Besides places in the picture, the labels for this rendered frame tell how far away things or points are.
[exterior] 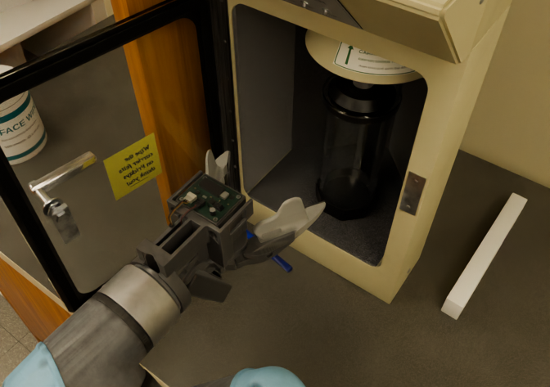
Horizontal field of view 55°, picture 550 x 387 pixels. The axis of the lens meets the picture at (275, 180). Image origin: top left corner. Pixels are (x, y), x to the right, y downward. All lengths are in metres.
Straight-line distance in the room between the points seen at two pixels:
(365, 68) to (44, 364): 0.44
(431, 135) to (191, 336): 0.47
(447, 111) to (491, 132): 0.56
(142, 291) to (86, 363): 0.07
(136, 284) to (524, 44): 0.76
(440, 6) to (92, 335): 0.38
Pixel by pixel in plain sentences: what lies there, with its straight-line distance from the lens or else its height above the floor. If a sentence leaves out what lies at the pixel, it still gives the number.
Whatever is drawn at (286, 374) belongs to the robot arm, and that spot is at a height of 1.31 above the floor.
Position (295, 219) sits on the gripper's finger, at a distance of 0.58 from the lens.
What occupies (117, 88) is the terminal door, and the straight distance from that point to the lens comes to 0.64.
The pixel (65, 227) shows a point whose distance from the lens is 0.69.
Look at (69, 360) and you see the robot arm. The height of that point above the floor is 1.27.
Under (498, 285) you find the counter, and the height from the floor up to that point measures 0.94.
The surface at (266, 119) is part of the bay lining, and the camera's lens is 0.84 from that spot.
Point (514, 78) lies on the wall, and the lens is 1.05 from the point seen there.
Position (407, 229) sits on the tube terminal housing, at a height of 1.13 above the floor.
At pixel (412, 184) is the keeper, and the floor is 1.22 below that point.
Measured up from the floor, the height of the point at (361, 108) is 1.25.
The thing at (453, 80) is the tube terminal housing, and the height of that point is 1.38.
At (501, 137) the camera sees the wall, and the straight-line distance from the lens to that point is 1.13.
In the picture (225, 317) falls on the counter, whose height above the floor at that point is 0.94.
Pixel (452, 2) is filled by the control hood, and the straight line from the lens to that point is 0.40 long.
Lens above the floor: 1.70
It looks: 48 degrees down
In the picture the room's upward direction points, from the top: straight up
